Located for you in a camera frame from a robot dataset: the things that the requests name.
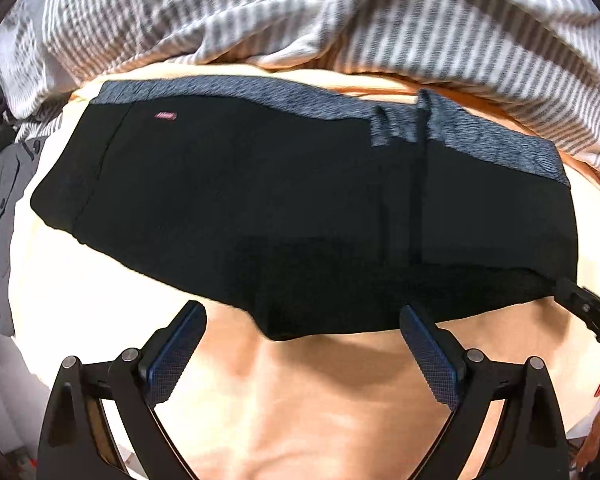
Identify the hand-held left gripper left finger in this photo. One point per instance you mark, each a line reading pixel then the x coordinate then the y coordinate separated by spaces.
pixel 172 355

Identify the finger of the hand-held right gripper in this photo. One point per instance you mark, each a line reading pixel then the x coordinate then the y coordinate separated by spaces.
pixel 587 307

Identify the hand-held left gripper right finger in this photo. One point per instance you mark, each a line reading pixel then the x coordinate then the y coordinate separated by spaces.
pixel 432 360

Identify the black pants with blue stripes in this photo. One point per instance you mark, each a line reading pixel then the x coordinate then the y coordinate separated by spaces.
pixel 280 220

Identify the peach bed sheet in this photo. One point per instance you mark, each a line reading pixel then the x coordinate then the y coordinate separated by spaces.
pixel 300 410

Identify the grey button shirt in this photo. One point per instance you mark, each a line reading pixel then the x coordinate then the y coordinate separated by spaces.
pixel 0 220

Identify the grey striped duvet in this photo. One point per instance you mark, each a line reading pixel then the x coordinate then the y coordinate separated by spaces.
pixel 330 15

